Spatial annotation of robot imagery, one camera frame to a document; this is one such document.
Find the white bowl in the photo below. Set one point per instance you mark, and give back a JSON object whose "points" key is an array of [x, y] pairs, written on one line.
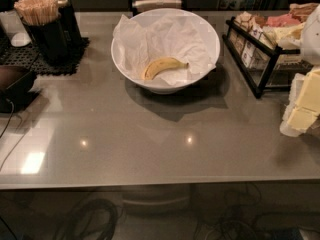
{"points": [[165, 50]]}

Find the yellow banana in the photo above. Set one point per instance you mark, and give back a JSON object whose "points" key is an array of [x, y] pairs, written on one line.
{"points": [[162, 64]]}

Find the black cup of stir sticks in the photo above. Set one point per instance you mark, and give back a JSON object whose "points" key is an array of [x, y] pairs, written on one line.
{"points": [[42, 19]]}

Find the white paper liner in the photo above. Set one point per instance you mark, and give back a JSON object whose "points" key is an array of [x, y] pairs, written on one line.
{"points": [[166, 44]]}

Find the dark bottle with cork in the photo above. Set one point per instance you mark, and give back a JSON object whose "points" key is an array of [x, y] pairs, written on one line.
{"points": [[69, 22]]}

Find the black wire condiment rack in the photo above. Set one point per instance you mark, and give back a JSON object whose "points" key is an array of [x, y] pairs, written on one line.
{"points": [[264, 66]]}

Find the clear jar with lid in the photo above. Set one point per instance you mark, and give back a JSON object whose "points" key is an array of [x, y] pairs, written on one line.
{"points": [[12, 25]]}

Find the black rubber mat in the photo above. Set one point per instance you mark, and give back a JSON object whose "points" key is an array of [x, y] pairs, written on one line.
{"points": [[30, 58]]}

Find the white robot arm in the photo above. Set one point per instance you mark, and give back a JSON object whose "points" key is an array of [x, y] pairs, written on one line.
{"points": [[310, 42]]}

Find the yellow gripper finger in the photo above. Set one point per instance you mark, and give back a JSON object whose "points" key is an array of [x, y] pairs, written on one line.
{"points": [[297, 121], [305, 90]]}

